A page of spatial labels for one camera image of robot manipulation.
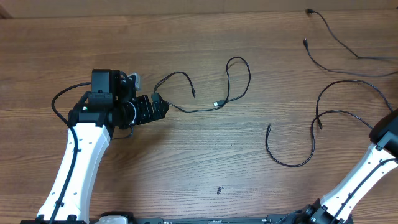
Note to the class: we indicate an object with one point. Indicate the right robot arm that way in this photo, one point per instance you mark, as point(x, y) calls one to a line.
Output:
point(380, 158)

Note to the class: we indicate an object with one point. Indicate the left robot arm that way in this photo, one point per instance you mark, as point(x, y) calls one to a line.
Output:
point(111, 103)

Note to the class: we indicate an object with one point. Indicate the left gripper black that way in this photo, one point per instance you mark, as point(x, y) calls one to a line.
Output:
point(147, 114)

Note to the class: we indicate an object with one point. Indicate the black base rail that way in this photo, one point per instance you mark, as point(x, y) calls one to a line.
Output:
point(293, 217)

